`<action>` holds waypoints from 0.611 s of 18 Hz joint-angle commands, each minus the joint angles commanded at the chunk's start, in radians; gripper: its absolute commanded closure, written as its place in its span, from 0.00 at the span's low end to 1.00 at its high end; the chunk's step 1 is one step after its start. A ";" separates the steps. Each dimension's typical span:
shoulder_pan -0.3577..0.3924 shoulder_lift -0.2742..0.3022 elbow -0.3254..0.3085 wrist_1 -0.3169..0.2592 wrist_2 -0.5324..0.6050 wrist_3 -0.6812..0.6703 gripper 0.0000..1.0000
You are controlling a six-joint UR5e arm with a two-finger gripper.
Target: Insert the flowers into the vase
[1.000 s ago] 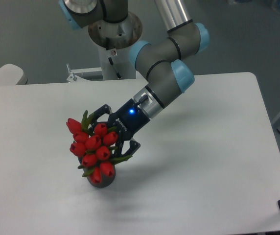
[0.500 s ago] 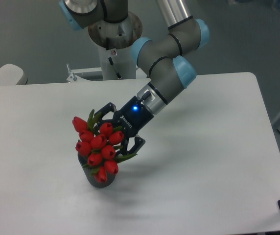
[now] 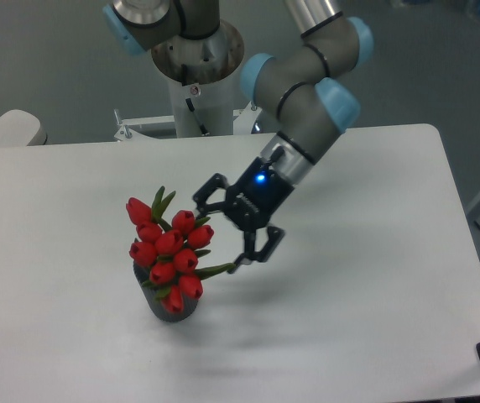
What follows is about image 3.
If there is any dark grey ribbed vase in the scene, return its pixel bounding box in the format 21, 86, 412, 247
133, 263, 198, 322

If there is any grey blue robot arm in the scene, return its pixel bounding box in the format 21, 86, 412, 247
103, 1, 373, 265

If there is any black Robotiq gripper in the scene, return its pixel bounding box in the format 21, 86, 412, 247
191, 156, 296, 275

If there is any white metal base frame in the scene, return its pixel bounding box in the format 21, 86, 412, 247
113, 100, 263, 142

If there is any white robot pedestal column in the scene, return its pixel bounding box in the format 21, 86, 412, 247
151, 20, 244, 115

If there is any white chair armrest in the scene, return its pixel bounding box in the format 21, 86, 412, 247
0, 109, 48, 148

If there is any black cable on pedestal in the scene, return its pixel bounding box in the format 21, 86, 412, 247
185, 97, 210, 137

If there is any red tulip bouquet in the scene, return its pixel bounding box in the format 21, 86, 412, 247
126, 187, 234, 301

